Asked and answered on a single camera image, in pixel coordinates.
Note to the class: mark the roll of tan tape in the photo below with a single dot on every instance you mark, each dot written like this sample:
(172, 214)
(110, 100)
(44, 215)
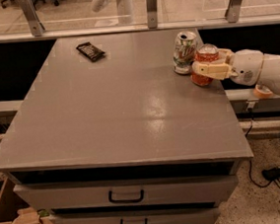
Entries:
(262, 92)

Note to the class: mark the grey drawer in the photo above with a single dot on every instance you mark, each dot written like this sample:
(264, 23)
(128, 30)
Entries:
(200, 216)
(157, 192)

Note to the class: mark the middle metal bracket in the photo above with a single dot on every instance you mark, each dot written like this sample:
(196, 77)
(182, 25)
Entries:
(152, 15)

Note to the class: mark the black snack bar wrapper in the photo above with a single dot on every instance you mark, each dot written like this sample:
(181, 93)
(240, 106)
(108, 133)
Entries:
(90, 51)

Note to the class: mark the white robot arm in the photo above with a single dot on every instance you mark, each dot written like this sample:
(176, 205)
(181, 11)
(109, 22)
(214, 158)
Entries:
(270, 73)

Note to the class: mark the grey drawer cabinet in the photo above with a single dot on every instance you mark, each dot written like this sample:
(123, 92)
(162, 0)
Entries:
(125, 117)

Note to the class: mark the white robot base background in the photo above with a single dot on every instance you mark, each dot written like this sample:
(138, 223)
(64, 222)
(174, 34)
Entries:
(124, 9)

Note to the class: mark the top grey drawer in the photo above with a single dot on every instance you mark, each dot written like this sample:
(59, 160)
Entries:
(157, 192)

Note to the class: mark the black top drawer handle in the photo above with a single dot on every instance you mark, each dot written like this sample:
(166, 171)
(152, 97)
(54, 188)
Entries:
(126, 197)

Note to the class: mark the red coca-cola can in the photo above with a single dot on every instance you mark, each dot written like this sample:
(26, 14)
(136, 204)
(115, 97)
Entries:
(205, 53)

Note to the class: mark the middle grey drawer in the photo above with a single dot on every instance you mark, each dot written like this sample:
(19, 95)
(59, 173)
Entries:
(200, 216)

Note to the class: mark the white green 7up can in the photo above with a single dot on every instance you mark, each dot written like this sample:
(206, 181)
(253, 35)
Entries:
(184, 51)

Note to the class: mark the left metal bracket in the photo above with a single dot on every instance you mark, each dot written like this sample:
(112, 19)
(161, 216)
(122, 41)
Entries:
(35, 25)

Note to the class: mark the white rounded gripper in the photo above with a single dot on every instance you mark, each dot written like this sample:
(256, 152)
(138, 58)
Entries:
(246, 65)

